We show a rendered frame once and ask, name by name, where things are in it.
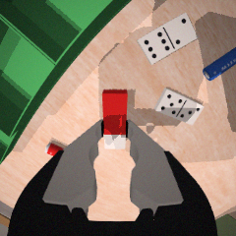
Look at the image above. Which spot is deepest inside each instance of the white domino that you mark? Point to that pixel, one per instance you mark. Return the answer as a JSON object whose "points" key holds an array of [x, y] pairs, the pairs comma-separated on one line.
{"points": [[178, 106], [167, 38]]}

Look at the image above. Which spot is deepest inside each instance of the red battery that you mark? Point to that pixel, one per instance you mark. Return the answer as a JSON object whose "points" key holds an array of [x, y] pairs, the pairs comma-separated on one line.
{"points": [[51, 149]]}

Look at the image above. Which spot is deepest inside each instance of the green three-compartment bin rack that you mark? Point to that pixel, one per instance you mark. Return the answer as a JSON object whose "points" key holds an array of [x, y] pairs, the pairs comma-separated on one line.
{"points": [[46, 27]]}

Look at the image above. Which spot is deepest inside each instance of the red and white eraser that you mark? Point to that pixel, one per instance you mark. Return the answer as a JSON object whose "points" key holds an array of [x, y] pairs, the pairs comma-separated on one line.
{"points": [[114, 103]]}

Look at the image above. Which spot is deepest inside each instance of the blue battery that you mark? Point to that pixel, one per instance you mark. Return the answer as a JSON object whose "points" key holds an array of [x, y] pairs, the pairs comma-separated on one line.
{"points": [[220, 65]]}

